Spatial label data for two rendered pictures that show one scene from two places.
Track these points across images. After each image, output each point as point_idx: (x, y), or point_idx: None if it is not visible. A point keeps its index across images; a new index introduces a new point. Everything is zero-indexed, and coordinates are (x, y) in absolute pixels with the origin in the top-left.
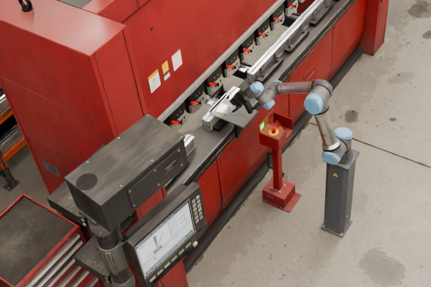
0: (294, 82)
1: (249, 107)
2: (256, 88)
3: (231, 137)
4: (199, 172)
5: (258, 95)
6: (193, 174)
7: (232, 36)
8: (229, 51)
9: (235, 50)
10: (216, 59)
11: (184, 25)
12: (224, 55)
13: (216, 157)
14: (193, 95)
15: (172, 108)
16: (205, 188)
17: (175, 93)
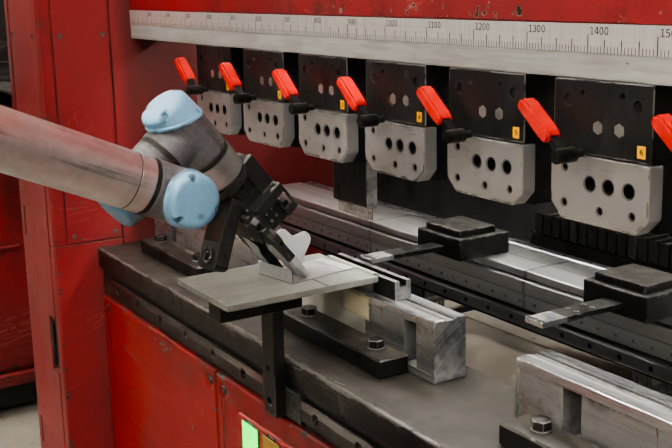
0: (73, 131)
1: (208, 237)
2: (151, 101)
3: (263, 380)
4: (174, 318)
5: (146, 136)
6: (157, 289)
7: None
8: (385, 36)
9: (412, 68)
10: (333, 13)
11: None
12: (365, 32)
13: (220, 371)
14: (252, 64)
15: (204, 32)
16: (184, 417)
17: None
